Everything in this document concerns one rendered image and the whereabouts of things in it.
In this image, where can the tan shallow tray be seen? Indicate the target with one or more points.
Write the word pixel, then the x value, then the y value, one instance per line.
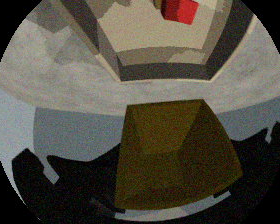
pixel 134 43

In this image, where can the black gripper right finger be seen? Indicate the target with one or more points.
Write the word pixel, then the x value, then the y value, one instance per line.
pixel 244 149

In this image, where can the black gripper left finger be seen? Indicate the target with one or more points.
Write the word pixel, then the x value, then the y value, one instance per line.
pixel 98 175

